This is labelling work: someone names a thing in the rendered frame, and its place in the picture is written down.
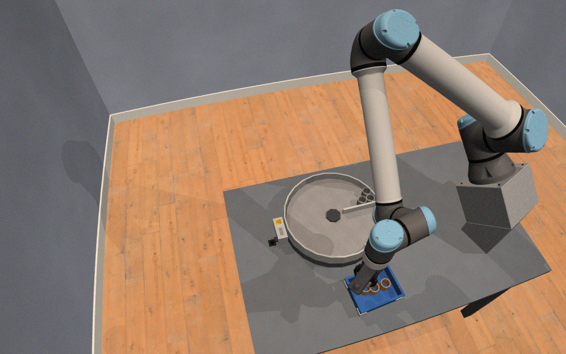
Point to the blue crate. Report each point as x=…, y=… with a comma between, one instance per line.
x=367, y=303

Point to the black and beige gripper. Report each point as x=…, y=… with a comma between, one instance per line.
x=373, y=281

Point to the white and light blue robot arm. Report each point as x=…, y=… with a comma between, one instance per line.
x=491, y=127

